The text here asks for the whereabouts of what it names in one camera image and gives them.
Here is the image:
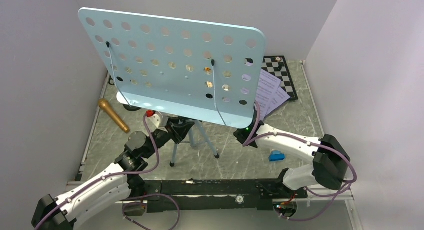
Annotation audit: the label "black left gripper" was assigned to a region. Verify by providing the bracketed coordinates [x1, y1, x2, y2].
[142, 115, 194, 158]

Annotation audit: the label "light blue music stand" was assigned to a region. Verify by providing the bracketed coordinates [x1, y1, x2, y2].
[77, 7, 268, 168]

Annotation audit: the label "gold microphone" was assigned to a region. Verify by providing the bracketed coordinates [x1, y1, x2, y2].
[97, 98, 130, 133]

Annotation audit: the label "sheet music pages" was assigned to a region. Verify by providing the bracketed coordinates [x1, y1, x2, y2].
[255, 69, 281, 120]

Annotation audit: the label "sheet music page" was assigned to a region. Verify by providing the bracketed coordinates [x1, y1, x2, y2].
[266, 87, 291, 116]

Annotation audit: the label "black microphone stand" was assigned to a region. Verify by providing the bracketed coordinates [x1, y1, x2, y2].
[108, 76, 141, 112]

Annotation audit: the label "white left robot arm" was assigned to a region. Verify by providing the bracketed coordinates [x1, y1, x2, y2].
[31, 117, 199, 229]

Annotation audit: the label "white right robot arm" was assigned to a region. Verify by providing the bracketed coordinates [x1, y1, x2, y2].
[233, 121, 351, 198]

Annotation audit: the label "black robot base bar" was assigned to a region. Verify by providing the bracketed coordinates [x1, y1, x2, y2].
[142, 178, 308, 213]

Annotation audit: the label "small round table insert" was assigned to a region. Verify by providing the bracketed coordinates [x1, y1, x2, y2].
[235, 194, 245, 204]

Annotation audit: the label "blue white toy brick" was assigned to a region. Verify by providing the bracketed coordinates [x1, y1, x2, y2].
[268, 150, 286, 162]

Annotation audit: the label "black white chessboard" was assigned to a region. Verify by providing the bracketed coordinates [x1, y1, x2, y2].
[261, 55, 299, 101]

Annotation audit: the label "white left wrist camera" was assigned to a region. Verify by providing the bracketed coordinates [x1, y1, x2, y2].
[146, 110, 167, 129]

